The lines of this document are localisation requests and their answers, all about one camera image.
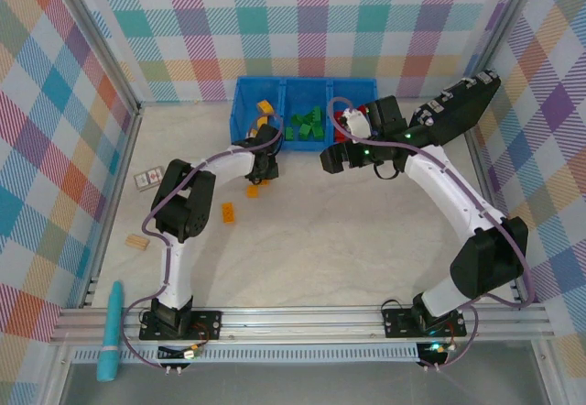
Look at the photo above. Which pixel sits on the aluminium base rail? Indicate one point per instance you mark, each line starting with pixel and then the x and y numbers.
pixel 297 327

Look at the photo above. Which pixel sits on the small playing card box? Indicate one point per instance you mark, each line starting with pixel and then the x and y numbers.
pixel 148 178

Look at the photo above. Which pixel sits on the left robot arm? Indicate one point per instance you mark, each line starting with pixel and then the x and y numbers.
pixel 176 276

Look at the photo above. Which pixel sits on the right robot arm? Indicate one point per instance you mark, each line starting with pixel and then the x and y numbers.
pixel 439 180

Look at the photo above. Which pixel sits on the small green lego brick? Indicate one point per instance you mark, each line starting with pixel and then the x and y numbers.
pixel 290 134

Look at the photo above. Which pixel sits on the blue three-compartment plastic bin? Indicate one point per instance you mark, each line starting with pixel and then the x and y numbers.
pixel 304 146

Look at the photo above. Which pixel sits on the small orange lego brick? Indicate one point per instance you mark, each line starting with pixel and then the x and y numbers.
pixel 252 191

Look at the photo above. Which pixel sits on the aluminium frame post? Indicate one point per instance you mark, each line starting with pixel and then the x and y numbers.
pixel 101 34
pixel 509 11

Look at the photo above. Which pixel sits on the black hard carrying case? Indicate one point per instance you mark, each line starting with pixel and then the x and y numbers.
pixel 458 112

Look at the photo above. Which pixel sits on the teal marker pen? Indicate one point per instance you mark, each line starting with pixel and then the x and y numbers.
pixel 110 350

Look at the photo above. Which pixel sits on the long green lego brick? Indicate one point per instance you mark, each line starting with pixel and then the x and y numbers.
pixel 316 112
pixel 319 133

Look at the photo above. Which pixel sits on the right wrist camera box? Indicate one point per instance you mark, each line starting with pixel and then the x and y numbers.
pixel 356 123

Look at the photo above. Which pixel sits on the long red lego brick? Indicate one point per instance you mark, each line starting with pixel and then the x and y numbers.
pixel 364 109
pixel 339 125

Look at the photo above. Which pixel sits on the small wooden block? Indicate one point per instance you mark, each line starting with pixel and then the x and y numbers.
pixel 137 242

